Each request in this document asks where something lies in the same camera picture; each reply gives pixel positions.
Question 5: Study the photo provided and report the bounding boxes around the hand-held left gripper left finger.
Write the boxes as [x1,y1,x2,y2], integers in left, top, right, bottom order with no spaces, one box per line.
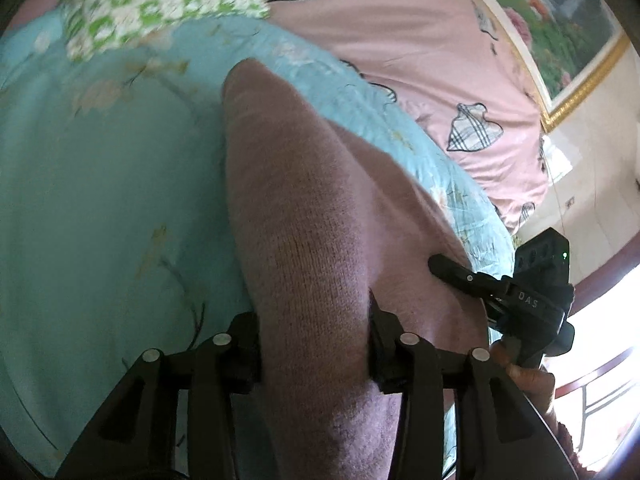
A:
[52,312,263,480]

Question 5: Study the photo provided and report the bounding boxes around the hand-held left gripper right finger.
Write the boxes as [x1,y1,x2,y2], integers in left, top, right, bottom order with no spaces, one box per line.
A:
[367,287,576,480]

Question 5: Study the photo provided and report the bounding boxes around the pink quilt with plaid hearts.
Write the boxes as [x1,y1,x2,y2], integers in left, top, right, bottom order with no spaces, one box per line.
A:
[252,0,553,236]

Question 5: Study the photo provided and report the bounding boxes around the green checkered pillow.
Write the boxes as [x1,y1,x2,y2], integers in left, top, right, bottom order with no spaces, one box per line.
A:
[55,0,271,63]

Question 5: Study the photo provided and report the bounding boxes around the pink knitted sweater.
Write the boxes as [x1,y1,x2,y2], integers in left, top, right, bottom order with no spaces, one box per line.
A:
[221,57,501,480]

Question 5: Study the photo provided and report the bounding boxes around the framed floral painting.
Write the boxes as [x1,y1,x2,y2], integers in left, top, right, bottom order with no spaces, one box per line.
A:
[460,0,632,133]

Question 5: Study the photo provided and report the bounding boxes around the red wooden bed frame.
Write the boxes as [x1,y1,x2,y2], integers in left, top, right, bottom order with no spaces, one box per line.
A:
[552,345,640,461]

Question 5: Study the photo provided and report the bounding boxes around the teal floral bedsheet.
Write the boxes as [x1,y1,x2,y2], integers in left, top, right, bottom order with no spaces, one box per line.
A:
[0,10,518,478]

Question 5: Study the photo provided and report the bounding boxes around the person's right hand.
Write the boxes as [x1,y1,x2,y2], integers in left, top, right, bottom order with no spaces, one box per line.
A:
[490,337,558,426]

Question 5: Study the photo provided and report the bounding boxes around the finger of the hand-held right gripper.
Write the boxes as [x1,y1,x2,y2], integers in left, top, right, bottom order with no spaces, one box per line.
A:
[428,253,511,311]

